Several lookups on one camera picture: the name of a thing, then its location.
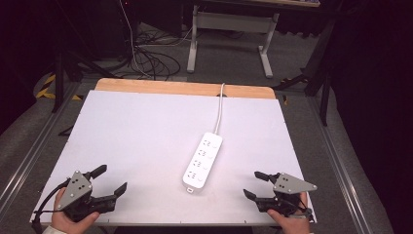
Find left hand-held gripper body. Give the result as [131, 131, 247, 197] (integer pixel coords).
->
[56, 170, 117, 223]

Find white sleeve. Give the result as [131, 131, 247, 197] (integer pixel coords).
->
[41, 224, 68, 234]

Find white floor cable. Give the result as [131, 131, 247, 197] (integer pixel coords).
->
[119, 0, 154, 80]

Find metal floor rail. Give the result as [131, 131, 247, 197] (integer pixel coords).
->
[0, 80, 83, 213]
[306, 95, 383, 234]

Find white desk frame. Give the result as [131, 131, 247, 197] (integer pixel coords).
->
[186, 4, 281, 80]

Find yellow black floor tape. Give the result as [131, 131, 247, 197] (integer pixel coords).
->
[34, 73, 84, 101]

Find white power strip cable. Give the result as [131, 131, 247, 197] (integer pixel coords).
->
[213, 82, 226, 136]

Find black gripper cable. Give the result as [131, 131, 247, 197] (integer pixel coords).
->
[31, 177, 72, 234]

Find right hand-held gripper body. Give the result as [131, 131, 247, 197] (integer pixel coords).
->
[255, 172, 319, 219]

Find black metal stand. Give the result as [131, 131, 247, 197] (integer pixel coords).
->
[52, 0, 123, 114]
[272, 18, 337, 127]

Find white board sheet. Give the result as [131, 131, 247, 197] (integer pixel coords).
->
[29, 90, 319, 227]

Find person's left hand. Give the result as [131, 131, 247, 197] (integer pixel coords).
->
[51, 187, 101, 234]

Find white power strip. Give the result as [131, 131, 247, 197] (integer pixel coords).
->
[181, 131, 224, 195]

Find black floor cables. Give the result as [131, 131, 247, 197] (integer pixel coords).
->
[128, 30, 182, 82]

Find wooden table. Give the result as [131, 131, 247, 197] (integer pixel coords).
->
[94, 77, 277, 100]

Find person's right hand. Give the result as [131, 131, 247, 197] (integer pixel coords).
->
[266, 191, 312, 234]

